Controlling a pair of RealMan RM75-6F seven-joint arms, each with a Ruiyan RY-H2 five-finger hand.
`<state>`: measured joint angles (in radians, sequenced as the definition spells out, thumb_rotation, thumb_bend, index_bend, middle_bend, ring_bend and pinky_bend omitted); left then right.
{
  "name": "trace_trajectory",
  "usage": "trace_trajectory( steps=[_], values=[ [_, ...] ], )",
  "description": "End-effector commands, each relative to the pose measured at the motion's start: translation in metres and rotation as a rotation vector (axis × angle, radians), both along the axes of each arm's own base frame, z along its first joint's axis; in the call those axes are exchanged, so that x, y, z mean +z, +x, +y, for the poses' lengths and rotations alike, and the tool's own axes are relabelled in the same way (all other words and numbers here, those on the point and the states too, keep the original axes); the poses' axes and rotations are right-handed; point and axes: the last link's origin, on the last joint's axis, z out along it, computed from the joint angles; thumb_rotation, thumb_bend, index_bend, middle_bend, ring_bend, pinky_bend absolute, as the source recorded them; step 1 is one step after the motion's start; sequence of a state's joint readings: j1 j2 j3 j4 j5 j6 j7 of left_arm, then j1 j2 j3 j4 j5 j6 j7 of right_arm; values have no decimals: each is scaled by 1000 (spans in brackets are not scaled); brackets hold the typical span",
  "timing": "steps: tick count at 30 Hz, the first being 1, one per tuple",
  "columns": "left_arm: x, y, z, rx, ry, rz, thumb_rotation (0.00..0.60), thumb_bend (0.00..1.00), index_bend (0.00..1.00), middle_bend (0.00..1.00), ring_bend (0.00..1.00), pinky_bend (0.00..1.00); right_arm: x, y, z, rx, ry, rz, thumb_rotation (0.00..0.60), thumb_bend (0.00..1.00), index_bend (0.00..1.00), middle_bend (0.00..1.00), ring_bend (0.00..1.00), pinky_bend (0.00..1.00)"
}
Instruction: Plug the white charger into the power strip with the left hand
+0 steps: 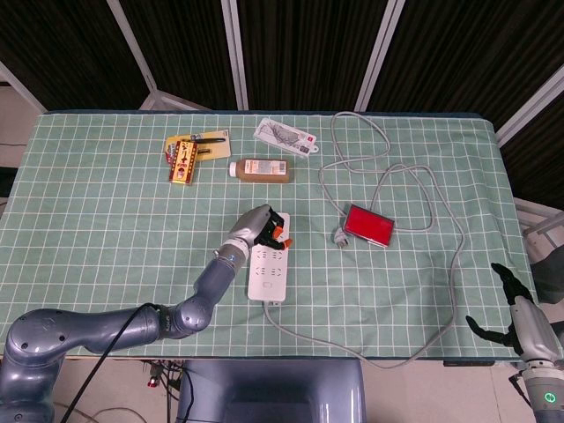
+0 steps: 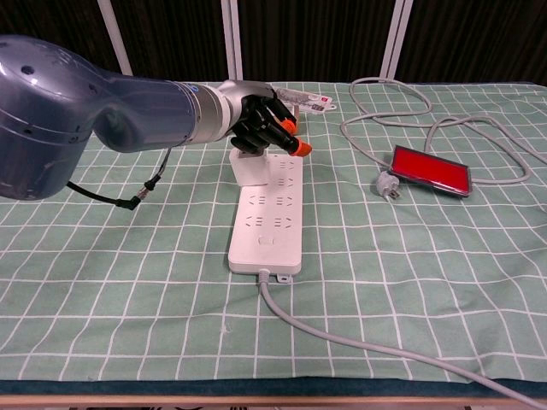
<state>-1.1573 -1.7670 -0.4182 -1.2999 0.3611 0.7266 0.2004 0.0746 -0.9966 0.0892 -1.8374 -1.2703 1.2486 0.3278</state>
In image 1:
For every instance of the green checkered tablecloth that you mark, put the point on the green checkered tablecloth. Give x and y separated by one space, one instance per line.
132 220

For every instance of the white partition post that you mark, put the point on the white partition post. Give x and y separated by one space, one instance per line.
22 86
132 44
235 53
379 44
529 103

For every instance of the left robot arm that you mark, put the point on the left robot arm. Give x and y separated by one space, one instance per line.
211 282

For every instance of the red flat box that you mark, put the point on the red flat box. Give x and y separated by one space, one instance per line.
368 224

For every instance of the yellow red small box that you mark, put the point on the yellow red small box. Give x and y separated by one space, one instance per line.
183 164

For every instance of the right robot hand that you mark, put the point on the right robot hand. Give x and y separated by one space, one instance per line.
535 330

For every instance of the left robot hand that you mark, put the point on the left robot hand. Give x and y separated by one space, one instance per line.
249 227

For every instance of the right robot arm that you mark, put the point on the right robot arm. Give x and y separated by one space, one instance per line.
544 396

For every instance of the brown liquid bottle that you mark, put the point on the brown liquid bottle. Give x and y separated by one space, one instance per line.
260 171

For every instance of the blue grey robot torso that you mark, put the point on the blue grey robot torso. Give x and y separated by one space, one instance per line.
264 388

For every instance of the clear white blister pack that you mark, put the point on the clear white blister pack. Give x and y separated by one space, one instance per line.
286 135

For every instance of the yellow pen blister card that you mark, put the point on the yellow pen blister card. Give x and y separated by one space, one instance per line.
219 149

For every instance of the white power strip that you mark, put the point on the white power strip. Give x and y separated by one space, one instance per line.
269 282

